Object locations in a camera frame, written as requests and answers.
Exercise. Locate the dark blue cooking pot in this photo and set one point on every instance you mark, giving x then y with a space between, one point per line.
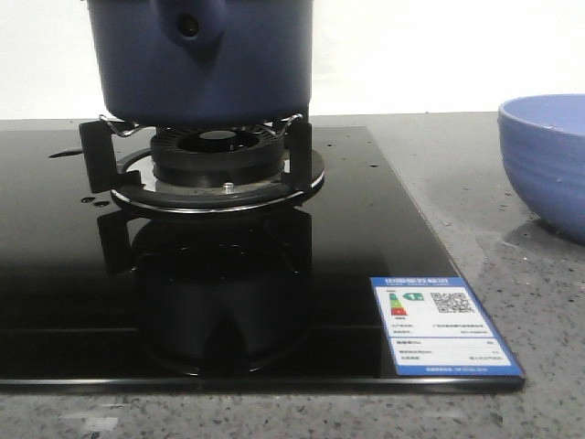
192 63

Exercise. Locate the blue ribbed bowl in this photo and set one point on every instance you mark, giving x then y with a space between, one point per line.
542 145

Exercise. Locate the black metal pot support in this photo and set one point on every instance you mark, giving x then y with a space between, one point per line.
131 181

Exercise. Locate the black round gas burner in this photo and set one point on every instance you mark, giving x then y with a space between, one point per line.
210 158

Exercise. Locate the blue energy label sticker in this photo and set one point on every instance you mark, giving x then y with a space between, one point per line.
435 327

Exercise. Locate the black glass gas stove top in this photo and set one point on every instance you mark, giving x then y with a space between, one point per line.
96 298

